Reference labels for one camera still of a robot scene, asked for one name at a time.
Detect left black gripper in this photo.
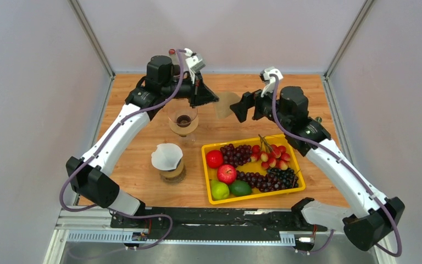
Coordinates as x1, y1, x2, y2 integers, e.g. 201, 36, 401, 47
162, 69, 219, 109

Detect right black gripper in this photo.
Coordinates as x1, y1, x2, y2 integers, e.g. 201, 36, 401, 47
230, 81, 291, 130

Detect brown paper coffee filter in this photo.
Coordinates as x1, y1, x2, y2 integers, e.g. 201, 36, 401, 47
213, 91, 241, 119

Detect clear glass dripper cone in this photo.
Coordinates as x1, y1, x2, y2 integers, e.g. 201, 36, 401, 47
165, 99, 198, 128

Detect white paper coffee filter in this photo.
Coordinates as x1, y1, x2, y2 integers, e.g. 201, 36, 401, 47
151, 143, 183, 171

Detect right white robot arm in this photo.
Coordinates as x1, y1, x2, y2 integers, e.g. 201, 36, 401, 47
230, 86, 405, 257

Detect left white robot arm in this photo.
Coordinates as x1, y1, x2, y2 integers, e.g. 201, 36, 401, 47
59, 49, 219, 228

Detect upper red grape bunch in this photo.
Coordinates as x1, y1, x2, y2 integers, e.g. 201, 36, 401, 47
219, 144, 252, 168

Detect small clear glass cup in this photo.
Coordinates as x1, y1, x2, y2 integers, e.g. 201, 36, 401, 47
179, 133, 196, 147

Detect cola glass bottle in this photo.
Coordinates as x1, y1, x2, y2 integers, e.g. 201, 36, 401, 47
169, 49, 180, 78

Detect red tomato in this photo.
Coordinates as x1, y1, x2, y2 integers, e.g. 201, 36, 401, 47
206, 150, 224, 169

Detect red cherries bunch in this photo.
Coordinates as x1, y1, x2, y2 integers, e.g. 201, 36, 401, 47
250, 135, 291, 171

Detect yellow plastic tray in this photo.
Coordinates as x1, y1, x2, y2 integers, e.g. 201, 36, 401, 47
201, 134, 306, 205

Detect red apple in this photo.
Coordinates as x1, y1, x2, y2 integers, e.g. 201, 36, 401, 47
216, 164, 237, 185

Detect lower dark grape bunch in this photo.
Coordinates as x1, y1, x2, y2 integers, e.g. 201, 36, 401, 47
236, 168, 301, 193

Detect green avocado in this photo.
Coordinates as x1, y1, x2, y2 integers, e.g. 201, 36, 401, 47
229, 180, 252, 197

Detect green lime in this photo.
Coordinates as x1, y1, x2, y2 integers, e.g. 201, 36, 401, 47
210, 180, 230, 201

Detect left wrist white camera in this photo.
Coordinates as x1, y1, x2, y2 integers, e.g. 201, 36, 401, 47
184, 48, 206, 84

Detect wrist white camera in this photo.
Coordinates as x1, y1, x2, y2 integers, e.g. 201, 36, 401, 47
259, 67, 284, 97
184, 48, 206, 84

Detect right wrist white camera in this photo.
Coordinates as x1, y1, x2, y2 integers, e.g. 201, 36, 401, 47
259, 67, 284, 97

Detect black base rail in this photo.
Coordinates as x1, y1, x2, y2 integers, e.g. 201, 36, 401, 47
110, 207, 314, 242

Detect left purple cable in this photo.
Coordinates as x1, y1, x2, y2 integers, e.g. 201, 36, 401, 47
58, 48, 174, 251

